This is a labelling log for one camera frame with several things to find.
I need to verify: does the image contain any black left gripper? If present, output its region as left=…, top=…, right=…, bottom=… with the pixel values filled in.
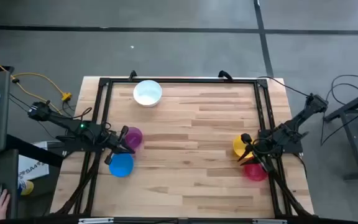
left=104, top=125, right=135, bottom=166

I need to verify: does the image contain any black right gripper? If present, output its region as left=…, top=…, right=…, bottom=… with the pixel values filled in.
left=237, top=133, right=275, bottom=174

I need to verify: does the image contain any yellow bowl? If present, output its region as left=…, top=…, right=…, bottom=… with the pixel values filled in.
left=232, top=134, right=254, bottom=159

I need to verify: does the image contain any blue bowl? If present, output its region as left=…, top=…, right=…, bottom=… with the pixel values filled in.
left=108, top=152, right=135, bottom=178

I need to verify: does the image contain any purple translucent bowl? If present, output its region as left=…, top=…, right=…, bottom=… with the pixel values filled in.
left=123, top=126, right=144, bottom=149

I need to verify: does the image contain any red translucent bowl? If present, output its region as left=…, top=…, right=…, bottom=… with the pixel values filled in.
left=242, top=161, right=269, bottom=182

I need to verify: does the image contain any white bowl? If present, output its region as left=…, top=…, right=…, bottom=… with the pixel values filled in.
left=132, top=80, right=163, bottom=108

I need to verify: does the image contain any black beam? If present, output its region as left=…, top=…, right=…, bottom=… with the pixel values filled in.
left=6, top=133, right=65, bottom=169

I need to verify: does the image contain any white printed SA4 box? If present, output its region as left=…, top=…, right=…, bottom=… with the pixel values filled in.
left=17, top=141, right=50, bottom=181

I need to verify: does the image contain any yellow and blue package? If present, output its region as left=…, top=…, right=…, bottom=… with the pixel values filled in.
left=17, top=179, right=34, bottom=196

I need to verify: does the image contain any black desk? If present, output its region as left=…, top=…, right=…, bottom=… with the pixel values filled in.
left=0, top=148, right=20, bottom=220

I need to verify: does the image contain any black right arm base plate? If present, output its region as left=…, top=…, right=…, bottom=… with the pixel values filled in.
left=258, top=129, right=304, bottom=154

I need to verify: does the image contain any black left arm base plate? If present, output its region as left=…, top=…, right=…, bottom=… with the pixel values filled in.
left=56, top=135, right=107, bottom=153

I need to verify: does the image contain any silver bracket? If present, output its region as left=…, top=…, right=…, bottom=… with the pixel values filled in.
left=78, top=217, right=114, bottom=224
left=252, top=218, right=288, bottom=224

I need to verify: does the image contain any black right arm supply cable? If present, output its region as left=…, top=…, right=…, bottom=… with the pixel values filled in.
left=257, top=75, right=311, bottom=98

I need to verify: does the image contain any black aluminium frame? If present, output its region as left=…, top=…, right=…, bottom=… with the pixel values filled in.
left=51, top=77, right=313, bottom=218

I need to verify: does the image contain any thin black cable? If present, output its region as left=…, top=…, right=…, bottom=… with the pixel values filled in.
left=9, top=93, right=58, bottom=138

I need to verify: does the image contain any yellow cable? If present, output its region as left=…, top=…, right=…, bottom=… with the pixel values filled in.
left=0, top=52, right=73, bottom=113

